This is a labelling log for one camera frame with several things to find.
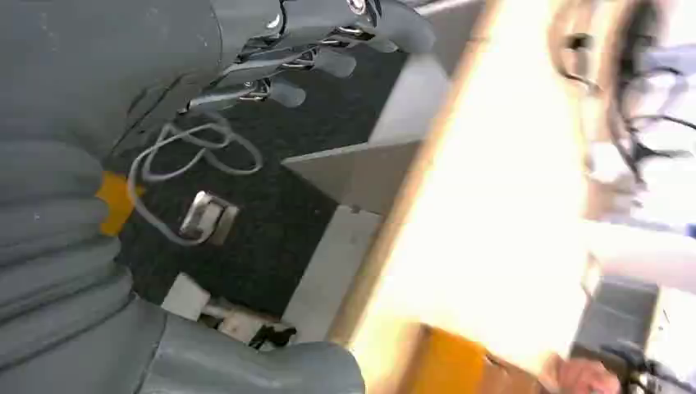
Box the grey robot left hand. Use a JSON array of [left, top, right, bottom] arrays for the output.
[[0, 0, 437, 394]]

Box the robot left arm ribbed sleeve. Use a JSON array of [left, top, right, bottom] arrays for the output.
[[0, 138, 167, 394]]

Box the silver power plug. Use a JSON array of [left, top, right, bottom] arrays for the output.
[[178, 190, 240, 247]]

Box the white power adapter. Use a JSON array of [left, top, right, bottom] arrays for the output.
[[161, 272, 212, 323]]

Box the black plug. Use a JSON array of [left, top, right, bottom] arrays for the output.
[[249, 323, 299, 350]]

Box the pale desk with wooden edge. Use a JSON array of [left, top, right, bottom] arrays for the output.
[[280, 0, 605, 394]]

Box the wooden card box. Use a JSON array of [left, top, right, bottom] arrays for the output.
[[396, 323, 552, 394]]

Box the dark grey box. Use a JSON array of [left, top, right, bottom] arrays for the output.
[[570, 276, 661, 361]]

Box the person's hand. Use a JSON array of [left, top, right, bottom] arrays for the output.
[[543, 355, 625, 394]]

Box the grey looped cable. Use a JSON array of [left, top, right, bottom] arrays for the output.
[[126, 117, 265, 249]]

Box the black cable bundle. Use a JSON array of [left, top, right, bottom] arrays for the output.
[[598, 341, 696, 394]]

